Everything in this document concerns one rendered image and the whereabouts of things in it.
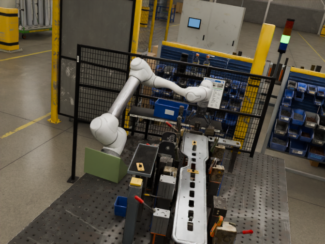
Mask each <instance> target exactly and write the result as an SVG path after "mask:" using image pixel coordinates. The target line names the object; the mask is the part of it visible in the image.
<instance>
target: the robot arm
mask: <svg viewBox="0 0 325 244"><path fill-rule="evenodd" d="M130 68H131V69H130V73H129V79H128V80H127V82H126V83H125V85H124V87H123V88H122V90H121V92H120V93H119V95H118V96H117V98H116V100H115V101H114V103H113V104H112V106H111V107H110V109H109V111H108V113H105V114H102V115H101V116H100V117H97V118H95V119H93V120H92V122H91V124H90V130H91V133H92V134H93V136H94V137H95V138H96V139H97V140H98V141H100V142H101V143H102V144H103V149H101V152H103V153H107V154H110V155H113V156H116V157H120V154H121V153H122V151H123V148H124V146H125V143H126V140H127V133H126V131H125V130H124V129H123V128H121V127H118V119H119V117H120V115H121V114H122V112H123V111H124V109H125V107H126V105H127V104H128V102H129V100H130V99H131V97H132V95H133V94H134V92H135V91H136V89H137V87H138V86H139V84H140V83H141V84H143V85H145V86H148V87H152V88H169V89H171V90H173V91H174V92H176V93H177V94H179V95H182V96H184V97H185V99H186V100H187V101H188V102H190V103H197V105H198V106H197V110H194V109H193V111H192V113H191V114H190V115H189V116H188V118H187V120H188V121H189V123H188V124H189V129H190V125H191V120H192V119H194V118H195V117H197V116H198V117H204V119H205V121H206V122H207V124H206V128H205V132H206V130H207V128H208V126H209V124H211V120H210V116H209V112H208V113H206V109H207V107H208V104H209V100H210V98H211V95H212V90H213V83H212V82H211V81H210V80H203V81H202V83H201V84H200V86H199V87H188V88H187V89H183V88H181V87H179V86H178V85H177V84H175V83H174V82H171V81H169V80H166V79H163V78H161V77H159V76H156V75H155V74H154V73H153V72H152V70H151V68H150V66H149V65H148V64H147V62H146V61H144V60H143V59H141V58H135V59H133V60H132V61H131V65H130ZM195 112H196V114H195V115H194V116H192V114H193V113H195ZM206 114H207V115H208V119H209V122H208V120H207V119H206V117H205V115H206ZM191 116H192V117H191ZM190 117H191V118H190Z"/></svg>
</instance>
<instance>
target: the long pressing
mask: <svg viewBox="0 0 325 244"><path fill-rule="evenodd" d="M193 140H194V141H197V148H196V151H193V150H192V148H193V145H192V141H193ZM192 153H195V154H196V156H192ZM181 154H182V155H184V156H185V157H187V159H188V163H187V166H185V167H182V168H180V171H179V179H178V187H177V198H176V205H175V213H174V221H173V228H172V236H171V237H172V240H173V241H174V242H176V243H179V244H207V191H206V161H207V160H208V159H209V155H208V137H206V136H203V135H197V134H192V133H187V132H184V133H183V138H182V145H181ZM192 158H194V159H195V162H194V161H192ZM192 164H195V170H197V171H199V174H197V173H195V181H191V172H187V169H191V165H192ZM190 182H193V183H194V188H190ZM190 191H194V197H190ZM189 200H193V201H194V207H193V208H192V207H189ZM188 211H193V219H192V222H191V221H189V218H188ZM188 222H191V223H193V231H188V230H187V227H188Z"/></svg>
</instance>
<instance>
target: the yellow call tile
mask: <svg viewBox="0 0 325 244"><path fill-rule="evenodd" d="M142 180H143V179H139V178H134V177H132V179H131V182H130V184H131V185H136V186H141V183H142Z"/></svg>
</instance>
